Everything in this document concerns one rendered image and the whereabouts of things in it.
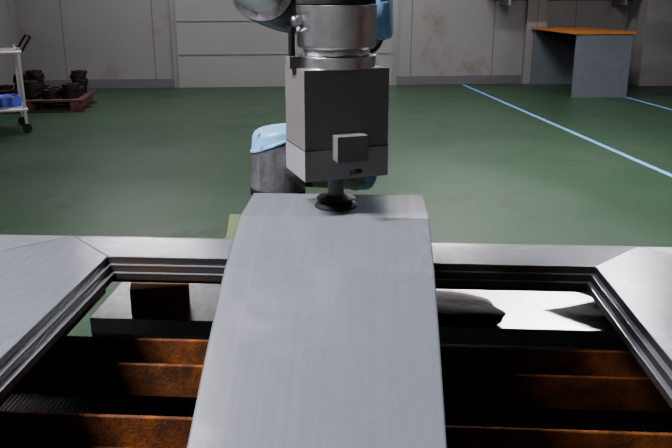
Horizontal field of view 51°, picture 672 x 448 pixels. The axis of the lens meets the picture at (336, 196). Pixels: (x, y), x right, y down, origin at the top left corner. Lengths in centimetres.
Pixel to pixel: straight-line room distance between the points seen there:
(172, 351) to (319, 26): 62
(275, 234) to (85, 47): 987
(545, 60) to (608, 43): 147
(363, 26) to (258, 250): 22
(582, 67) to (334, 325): 894
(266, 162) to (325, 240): 81
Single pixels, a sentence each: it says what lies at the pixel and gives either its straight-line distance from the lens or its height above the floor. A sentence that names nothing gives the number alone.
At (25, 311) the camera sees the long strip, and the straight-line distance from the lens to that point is 96.
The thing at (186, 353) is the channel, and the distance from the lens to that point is 110.
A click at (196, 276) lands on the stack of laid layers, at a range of 106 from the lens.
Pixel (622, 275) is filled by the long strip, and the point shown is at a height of 85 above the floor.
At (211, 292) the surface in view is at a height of 68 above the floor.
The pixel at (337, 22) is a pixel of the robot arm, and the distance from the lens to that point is 65.
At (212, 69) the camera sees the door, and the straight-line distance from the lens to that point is 1019.
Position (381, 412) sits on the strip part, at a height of 93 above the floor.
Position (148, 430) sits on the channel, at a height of 71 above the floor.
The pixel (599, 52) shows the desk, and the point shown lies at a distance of 951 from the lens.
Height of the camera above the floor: 121
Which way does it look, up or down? 16 degrees down
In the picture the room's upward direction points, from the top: straight up
